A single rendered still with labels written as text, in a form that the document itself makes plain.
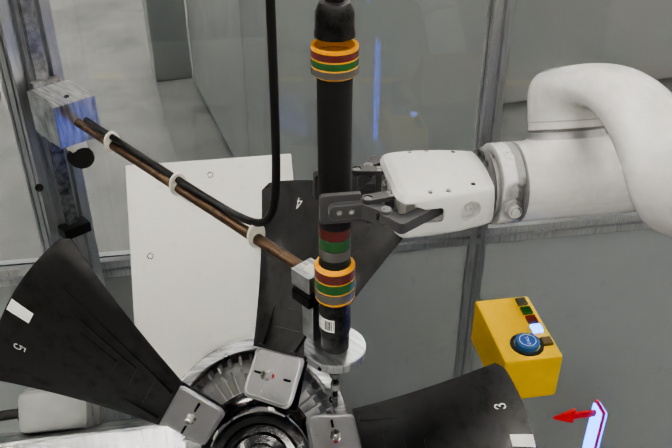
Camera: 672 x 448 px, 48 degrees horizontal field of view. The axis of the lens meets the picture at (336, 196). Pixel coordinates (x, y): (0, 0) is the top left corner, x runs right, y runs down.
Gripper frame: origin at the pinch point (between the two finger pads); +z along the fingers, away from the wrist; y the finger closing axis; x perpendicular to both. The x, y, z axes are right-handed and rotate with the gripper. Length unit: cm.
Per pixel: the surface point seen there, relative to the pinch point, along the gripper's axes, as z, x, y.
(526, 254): -56, -62, 70
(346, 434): -1.6, -35.6, 0.9
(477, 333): -31, -52, 34
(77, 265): 28.6, -13.3, 11.0
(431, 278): -34, -67, 70
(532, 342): -37, -46, 24
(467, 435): -16.9, -36.5, -0.9
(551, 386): -40, -53, 21
